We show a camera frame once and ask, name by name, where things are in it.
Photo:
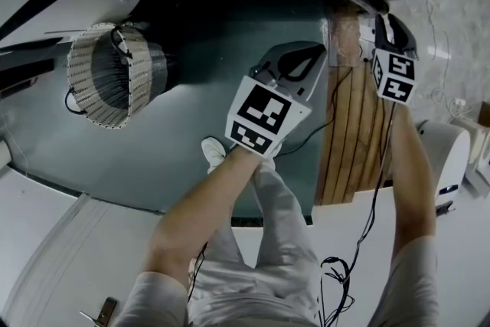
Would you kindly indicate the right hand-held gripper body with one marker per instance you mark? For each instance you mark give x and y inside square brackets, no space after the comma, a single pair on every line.
[396,76]

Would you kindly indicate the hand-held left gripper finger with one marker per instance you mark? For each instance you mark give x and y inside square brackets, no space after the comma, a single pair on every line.
[315,80]
[283,50]

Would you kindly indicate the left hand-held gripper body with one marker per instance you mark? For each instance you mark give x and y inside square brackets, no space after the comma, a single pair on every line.
[260,115]

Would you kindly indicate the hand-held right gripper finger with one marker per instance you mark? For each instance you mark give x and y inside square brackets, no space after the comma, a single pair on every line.
[381,34]
[407,40]

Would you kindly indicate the person's right forearm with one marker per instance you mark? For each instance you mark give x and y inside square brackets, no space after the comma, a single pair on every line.
[413,172]

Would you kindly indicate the person's left forearm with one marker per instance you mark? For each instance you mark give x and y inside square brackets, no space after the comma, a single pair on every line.
[199,210]

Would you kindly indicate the person's left white shoe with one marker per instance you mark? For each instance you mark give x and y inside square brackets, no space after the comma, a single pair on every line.
[213,153]

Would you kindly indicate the wooden slatted board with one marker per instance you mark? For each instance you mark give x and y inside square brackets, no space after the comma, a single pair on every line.
[352,141]

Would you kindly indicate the white rounded appliance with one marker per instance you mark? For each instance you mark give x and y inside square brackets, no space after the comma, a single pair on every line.
[448,157]

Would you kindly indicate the person's light trousers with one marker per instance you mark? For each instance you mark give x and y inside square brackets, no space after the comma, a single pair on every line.
[275,241]

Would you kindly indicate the person's white shirt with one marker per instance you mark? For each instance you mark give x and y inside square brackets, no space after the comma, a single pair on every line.
[402,279]

